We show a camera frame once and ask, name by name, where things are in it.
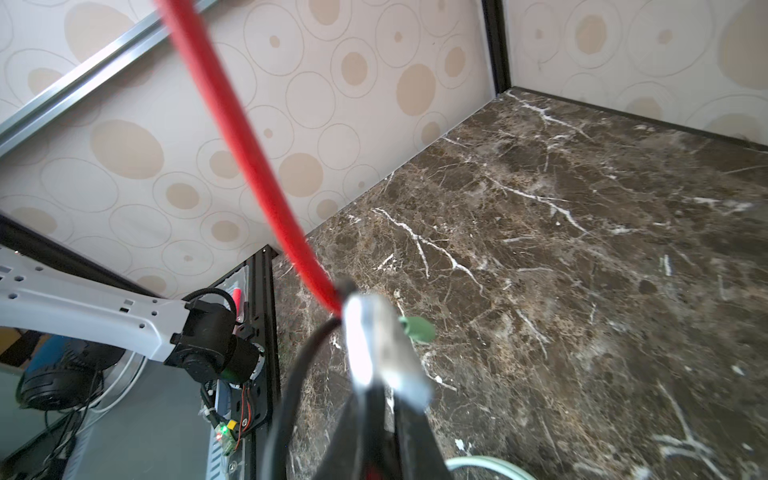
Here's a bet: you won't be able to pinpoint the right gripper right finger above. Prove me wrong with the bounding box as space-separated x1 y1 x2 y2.
394 396 452 480

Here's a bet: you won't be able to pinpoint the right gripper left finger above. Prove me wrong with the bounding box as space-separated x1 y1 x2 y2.
313 386 384 480

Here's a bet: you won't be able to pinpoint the red headphone cable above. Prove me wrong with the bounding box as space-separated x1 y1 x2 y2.
153 0 344 318

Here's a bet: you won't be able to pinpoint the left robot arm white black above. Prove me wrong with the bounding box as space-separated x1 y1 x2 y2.
1 248 264 385

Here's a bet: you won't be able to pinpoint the mint green headphones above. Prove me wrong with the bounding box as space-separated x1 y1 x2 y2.
445 456 535 480

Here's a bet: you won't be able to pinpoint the pink marker pen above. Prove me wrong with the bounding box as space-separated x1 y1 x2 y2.
231 288 242 322

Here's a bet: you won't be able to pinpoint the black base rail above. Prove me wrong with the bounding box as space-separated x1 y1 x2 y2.
206 246 280 479

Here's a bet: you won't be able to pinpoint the diagonal aluminium frame bar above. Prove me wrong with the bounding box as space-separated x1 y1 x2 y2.
0 0 217 158

